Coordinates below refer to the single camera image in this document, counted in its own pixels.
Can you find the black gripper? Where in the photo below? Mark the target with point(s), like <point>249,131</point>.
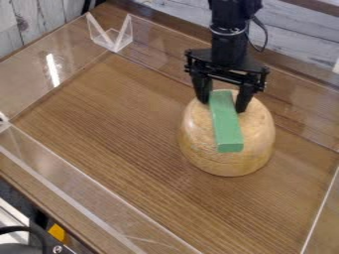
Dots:
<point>249,70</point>

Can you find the green rectangular block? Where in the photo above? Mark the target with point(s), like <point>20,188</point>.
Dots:
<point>229,135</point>

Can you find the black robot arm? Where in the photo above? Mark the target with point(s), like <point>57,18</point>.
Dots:
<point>226,61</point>

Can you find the upside-down wooden brown bowl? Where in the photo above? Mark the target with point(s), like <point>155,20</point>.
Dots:
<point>198,144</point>

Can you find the yellow label black device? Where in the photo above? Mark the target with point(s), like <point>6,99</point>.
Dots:
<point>50,235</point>

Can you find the clear acrylic corner bracket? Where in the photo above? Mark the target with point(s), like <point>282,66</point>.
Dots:
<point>113,39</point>

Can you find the clear acrylic enclosure wall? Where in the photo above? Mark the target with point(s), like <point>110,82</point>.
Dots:
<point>106,144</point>

